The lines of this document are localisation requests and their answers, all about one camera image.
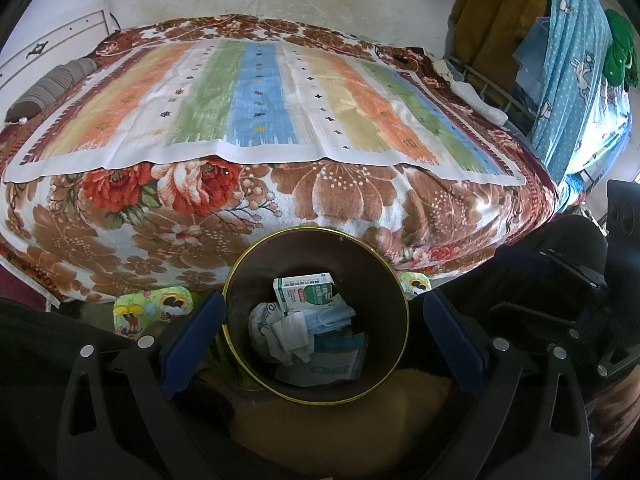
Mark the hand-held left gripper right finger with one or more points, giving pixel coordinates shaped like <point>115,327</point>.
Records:
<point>452,332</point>

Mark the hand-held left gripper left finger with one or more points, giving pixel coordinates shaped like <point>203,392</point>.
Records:
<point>197,332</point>

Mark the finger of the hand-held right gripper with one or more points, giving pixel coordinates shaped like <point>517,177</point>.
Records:
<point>540,316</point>
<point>525,258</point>

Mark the white plastic bag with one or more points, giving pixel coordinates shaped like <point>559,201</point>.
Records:
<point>270,332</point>

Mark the brown bin with gold rim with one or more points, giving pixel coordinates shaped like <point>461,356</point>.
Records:
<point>380,310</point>

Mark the green and white medicine box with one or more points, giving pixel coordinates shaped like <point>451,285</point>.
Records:
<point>305,296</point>

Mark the blue face mask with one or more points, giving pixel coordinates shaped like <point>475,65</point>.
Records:
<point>330,317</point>

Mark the blue mask packet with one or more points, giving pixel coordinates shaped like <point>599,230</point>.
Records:
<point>327,362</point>

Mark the person's right forearm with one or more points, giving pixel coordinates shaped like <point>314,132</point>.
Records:
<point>617,415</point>

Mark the white folded cloth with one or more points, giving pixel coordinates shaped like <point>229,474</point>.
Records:
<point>482,100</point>

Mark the blue cartoon printed sheet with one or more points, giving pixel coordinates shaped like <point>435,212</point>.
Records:
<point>575,80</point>

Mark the metal rack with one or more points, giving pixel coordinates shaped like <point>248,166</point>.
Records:
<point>500,90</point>

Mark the floral blanket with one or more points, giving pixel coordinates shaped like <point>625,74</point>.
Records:
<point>325,205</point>

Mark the green garment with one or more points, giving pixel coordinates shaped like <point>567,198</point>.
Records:
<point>620,52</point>

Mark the mustard yellow coat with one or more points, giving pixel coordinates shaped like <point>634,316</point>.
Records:
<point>495,25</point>

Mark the rainbow striped mat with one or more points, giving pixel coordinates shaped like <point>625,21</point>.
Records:
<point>260,105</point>

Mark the grey striped pillow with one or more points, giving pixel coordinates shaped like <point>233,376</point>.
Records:
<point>52,89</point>

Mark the white headboard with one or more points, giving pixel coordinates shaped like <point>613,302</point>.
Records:
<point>45,45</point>

